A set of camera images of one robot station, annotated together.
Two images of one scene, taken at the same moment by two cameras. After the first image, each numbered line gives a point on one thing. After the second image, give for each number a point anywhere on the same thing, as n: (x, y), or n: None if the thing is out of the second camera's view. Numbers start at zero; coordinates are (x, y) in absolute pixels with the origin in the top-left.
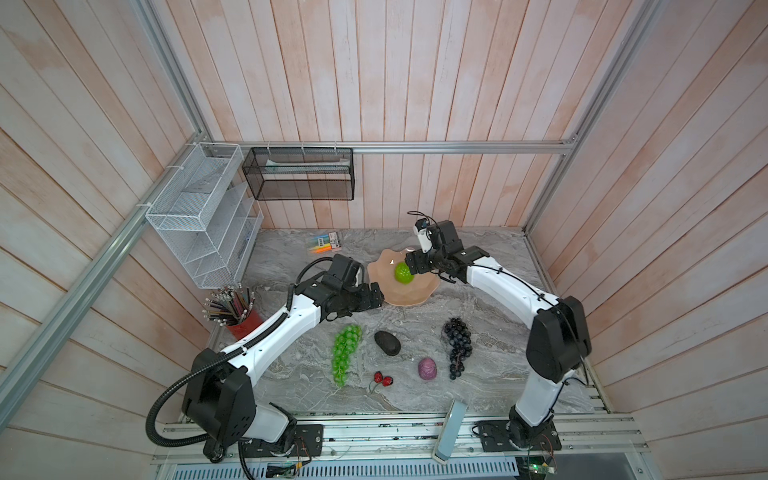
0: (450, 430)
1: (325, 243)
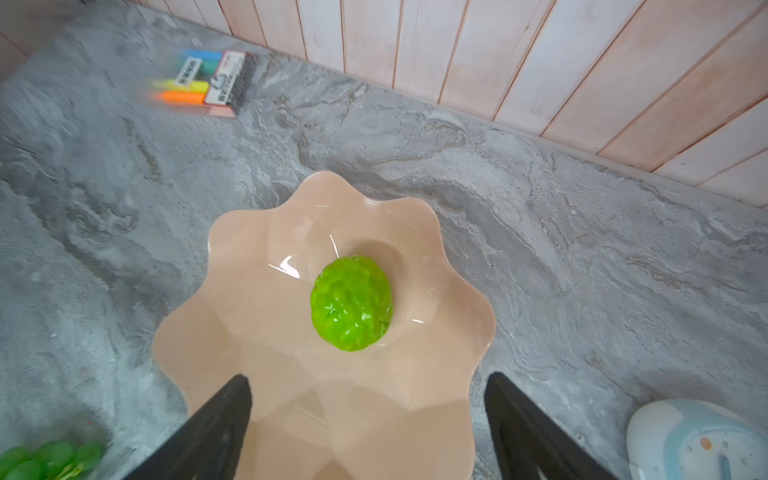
0: None
1: (219, 80)
